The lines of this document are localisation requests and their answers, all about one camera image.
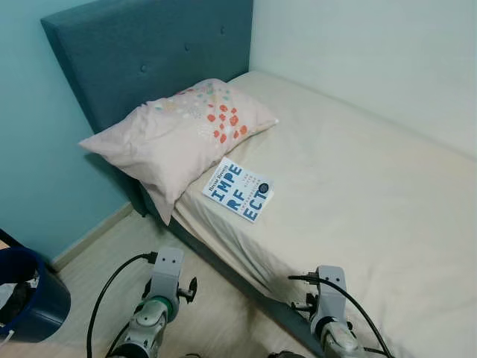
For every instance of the white book with blue letters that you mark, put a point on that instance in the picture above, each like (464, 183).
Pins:
(238, 190)

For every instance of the pink patterned pillow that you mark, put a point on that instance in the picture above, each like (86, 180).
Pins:
(171, 142)

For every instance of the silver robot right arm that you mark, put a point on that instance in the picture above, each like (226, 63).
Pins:
(335, 339)

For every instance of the robot right leg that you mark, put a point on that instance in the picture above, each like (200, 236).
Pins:
(287, 355)

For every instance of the white baseboard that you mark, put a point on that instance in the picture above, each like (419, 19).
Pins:
(93, 237)

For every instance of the cream bed mattress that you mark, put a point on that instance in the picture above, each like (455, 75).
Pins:
(373, 194)

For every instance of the blue plastic waste bin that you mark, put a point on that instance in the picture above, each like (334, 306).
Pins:
(48, 298)

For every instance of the pale crumpled paper rubbish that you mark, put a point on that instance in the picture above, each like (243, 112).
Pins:
(9, 300)

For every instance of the teal upholstered headboard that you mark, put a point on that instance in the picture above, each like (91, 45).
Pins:
(149, 52)

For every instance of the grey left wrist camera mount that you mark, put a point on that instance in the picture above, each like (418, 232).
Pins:
(165, 272)

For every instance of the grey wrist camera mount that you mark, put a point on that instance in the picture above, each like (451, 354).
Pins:
(329, 292)
(165, 272)

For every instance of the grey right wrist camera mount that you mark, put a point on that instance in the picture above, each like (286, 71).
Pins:
(329, 292)

